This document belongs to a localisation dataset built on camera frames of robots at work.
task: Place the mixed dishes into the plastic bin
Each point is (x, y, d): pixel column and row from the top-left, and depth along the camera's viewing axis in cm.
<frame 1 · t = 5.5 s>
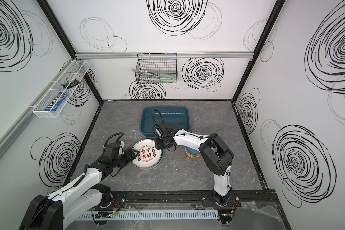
left hand: (137, 154, 86), fingers open
right hand: (154, 146, 88), fingers open
white plate red characters: (149, 156, 88), point 3 cm above the table
teal plastic bin: (177, 117, 111), on the table

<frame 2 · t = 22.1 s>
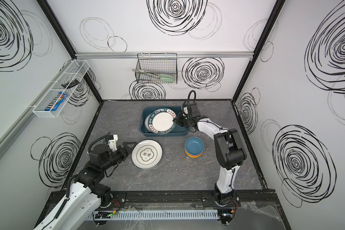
left hand: (135, 146, 75), fingers open
right hand: (170, 120, 92), fingers closed
teal rimmed white plate: (160, 121, 95), point 11 cm above the table
white plate quatrefoil motif: (147, 154, 91), point 2 cm above the table
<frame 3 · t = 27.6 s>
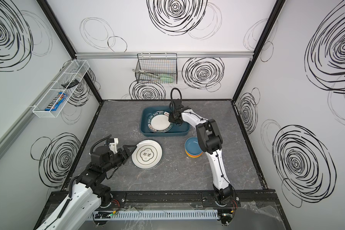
left hand: (135, 149, 77), fingers open
right hand: (168, 119, 103), fingers open
white plate red characters: (159, 116, 110), point 2 cm above the table
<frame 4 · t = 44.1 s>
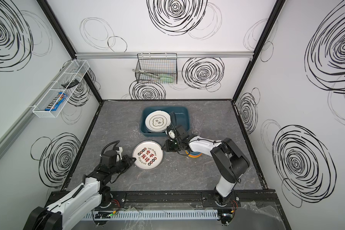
left hand: (137, 158, 85), fingers closed
right hand: (160, 149, 86), fingers open
white plate quatrefoil motif: (157, 121, 107), point 2 cm above the table
white plate red characters 2: (148, 154, 91), point 2 cm above the table
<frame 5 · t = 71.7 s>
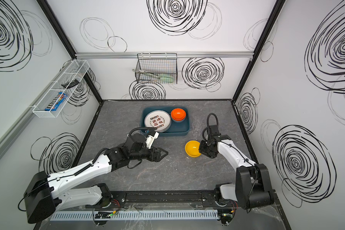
left hand: (165, 153, 73), fingers open
right hand: (199, 151, 87), fingers open
white plate red characters 2: (159, 119, 107), point 3 cm above the table
orange bowl: (178, 114, 108), point 5 cm above the table
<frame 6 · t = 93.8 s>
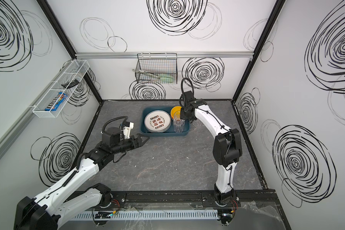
left hand: (146, 139, 75), fingers open
right hand: (182, 115, 90), fingers closed
yellow bowl: (174, 109, 107), point 8 cm above the table
